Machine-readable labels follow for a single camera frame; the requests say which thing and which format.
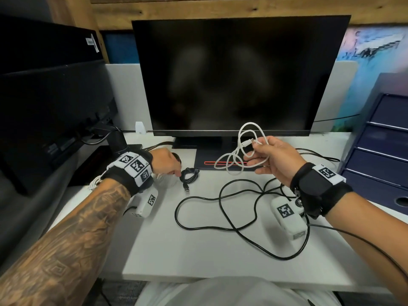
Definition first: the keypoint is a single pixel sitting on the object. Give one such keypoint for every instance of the person's left hand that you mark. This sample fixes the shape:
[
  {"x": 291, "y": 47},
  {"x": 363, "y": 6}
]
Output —
[{"x": 165, "y": 162}]

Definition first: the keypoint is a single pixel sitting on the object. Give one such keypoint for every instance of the person's white shirt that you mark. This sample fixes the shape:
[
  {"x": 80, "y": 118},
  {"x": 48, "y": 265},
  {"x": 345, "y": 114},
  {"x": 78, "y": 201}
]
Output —
[{"x": 236, "y": 293}]

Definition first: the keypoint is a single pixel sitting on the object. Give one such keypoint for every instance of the person's right hand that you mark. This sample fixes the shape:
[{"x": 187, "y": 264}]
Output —
[{"x": 280, "y": 162}]

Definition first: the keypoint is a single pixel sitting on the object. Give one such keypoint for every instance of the person's left forearm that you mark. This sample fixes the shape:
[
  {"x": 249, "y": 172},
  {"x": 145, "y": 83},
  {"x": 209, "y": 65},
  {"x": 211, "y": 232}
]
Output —
[{"x": 63, "y": 251}]

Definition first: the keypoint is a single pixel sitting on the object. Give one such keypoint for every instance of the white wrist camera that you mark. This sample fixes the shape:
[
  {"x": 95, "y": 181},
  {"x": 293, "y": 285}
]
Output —
[
  {"x": 288, "y": 218},
  {"x": 146, "y": 203}
]

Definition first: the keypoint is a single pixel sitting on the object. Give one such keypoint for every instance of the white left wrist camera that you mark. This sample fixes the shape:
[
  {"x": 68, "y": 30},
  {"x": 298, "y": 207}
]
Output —
[{"x": 146, "y": 203}]

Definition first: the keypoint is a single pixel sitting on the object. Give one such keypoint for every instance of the black panel with white sticker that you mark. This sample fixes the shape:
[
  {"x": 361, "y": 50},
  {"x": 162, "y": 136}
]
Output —
[{"x": 41, "y": 41}]

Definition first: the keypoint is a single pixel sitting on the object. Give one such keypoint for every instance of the navy blue drawer unit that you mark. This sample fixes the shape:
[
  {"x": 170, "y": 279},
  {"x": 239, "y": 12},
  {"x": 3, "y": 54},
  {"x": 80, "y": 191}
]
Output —
[{"x": 379, "y": 156}]

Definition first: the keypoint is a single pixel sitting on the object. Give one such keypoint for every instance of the white partition panel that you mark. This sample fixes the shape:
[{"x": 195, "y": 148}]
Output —
[
  {"x": 338, "y": 95},
  {"x": 130, "y": 95}
]

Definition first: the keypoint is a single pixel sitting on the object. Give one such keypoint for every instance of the person's right forearm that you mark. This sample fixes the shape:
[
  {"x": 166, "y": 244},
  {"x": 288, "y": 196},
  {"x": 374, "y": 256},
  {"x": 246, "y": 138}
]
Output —
[{"x": 376, "y": 239}]

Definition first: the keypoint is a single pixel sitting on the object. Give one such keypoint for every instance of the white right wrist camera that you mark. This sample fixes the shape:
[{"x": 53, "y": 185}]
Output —
[{"x": 288, "y": 218}]

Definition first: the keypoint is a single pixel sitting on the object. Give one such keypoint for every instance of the black computer monitor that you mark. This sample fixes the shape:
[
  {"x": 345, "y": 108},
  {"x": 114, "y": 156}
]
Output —
[{"x": 239, "y": 76}]

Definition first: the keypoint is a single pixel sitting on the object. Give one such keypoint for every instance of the black monitor arm base plate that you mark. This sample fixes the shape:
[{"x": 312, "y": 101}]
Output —
[{"x": 92, "y": 162}]

